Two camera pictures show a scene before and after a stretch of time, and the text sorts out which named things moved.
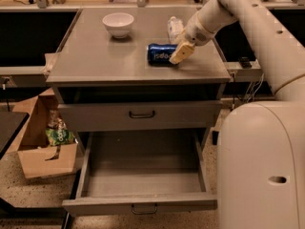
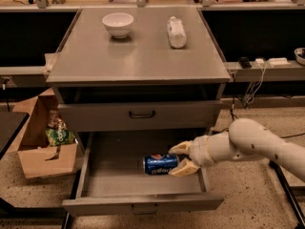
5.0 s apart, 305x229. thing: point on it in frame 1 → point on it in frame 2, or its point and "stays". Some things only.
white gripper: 196,32 → 200,150
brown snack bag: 55,121 stays
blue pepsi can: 159,54 → 159,164
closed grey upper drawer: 121,115 stays
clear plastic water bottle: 174,28 stays
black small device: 245,62 stays
